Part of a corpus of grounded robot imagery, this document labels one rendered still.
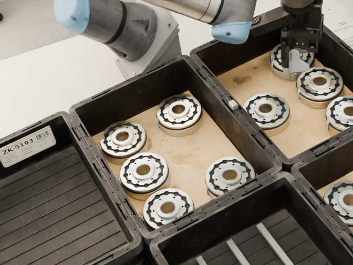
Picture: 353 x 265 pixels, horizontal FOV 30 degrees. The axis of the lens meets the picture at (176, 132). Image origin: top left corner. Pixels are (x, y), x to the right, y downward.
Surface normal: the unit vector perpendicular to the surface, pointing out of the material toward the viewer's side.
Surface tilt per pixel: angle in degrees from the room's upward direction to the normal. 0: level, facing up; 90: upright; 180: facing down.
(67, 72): 0
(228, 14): 75
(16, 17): 0
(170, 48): 90
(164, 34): 42
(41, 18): 0
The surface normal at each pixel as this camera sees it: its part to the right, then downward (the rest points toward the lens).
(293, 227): -0.14, -0.65
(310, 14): -0.31, 0.74
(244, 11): 0.47, 0.05
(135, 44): 0.14, 0.58
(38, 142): 0.47, 0.62
